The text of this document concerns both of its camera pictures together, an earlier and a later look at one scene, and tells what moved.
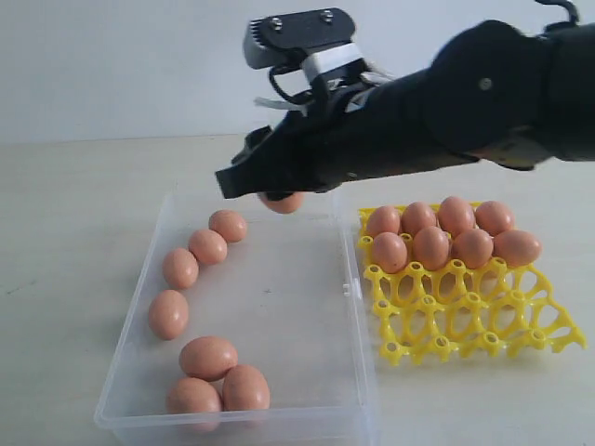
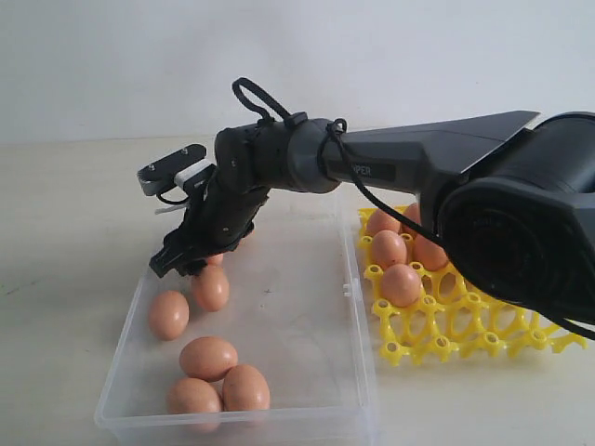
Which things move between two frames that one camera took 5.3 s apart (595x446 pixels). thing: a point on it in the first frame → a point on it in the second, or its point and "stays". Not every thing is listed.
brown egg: x=168 y=314 stays
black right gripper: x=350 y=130 → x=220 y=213
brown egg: x=194 y=405 stays
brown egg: x=384 y=218 stays
